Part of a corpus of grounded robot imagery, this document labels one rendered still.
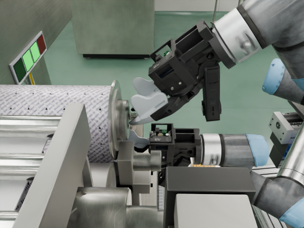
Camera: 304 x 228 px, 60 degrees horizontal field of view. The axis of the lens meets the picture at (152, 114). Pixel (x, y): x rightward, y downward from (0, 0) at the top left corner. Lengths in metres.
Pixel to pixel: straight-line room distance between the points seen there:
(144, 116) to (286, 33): 0.25
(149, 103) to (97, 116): 0.09
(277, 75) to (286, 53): 0.46
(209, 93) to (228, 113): 2.17
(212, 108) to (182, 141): 0.16
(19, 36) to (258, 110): 2.29
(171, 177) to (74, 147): 0.06
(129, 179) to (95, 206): 0.29
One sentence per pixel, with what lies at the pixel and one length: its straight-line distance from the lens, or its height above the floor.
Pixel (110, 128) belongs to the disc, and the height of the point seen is 1.29.
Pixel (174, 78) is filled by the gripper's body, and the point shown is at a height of 1.35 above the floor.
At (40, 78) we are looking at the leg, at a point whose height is 0.87.
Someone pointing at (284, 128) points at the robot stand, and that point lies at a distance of 1.34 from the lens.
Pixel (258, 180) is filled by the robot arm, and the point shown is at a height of 1.05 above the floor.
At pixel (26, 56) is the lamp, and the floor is 1.20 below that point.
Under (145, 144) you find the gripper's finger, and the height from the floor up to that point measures 1.10.
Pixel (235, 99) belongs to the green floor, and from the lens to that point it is 2.84.
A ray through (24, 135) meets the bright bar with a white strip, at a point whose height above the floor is 1.45.
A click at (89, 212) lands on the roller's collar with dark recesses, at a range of 0.24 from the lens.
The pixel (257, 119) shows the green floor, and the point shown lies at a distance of 2.64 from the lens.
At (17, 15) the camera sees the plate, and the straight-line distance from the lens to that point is 0.90.
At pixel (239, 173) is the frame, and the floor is 1.44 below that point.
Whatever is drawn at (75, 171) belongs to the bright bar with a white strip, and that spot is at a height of 1.44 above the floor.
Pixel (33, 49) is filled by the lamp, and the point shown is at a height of 1.20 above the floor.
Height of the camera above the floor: 1.56
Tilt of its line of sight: 39 degrees down
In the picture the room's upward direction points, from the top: straight up
